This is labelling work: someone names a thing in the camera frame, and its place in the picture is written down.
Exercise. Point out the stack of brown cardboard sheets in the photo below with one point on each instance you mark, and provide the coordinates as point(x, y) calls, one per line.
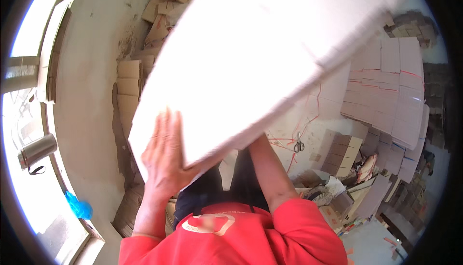
point(128, 88)

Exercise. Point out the stack of leaning cardboard sheets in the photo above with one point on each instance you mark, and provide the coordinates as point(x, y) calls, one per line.
point(54, 51)

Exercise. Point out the red and white bag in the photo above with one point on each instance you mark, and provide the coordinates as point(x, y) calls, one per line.
point(366, 169)

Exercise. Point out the person's left hand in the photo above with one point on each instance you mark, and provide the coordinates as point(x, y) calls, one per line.
point(164, 163)

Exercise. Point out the small stack of folded cartons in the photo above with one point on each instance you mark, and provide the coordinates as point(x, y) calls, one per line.
point(342, 153)

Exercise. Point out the blue plastic bag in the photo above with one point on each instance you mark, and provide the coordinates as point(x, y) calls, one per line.
point(79, 207)

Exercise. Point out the large white cardboard sheet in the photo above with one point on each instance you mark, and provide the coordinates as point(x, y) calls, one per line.
point(253, 59)

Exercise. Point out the heap of dark carton stacks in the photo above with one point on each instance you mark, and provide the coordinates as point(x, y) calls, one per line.
point(412, 26)

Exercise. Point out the pile of brown folded cartons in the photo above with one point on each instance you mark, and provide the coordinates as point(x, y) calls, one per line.
point(170, 1)

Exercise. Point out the person's body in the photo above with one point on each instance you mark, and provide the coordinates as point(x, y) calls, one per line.
point(235, 236)

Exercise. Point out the window frame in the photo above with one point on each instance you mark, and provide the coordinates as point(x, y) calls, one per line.
point(25, 66)

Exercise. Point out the scissors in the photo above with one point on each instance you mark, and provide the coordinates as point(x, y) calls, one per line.
point(298, 145)

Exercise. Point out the stack of tied cardboard bundles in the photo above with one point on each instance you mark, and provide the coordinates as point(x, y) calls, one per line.
point(390, 91)

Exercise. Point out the stack of flat cardboard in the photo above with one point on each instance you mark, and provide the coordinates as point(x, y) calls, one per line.
point(128, 210)

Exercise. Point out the person's left fingers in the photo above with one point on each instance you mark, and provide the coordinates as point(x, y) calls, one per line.
point(168, 126)

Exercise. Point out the person's legs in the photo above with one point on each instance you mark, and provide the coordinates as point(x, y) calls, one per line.
point(246, 182)

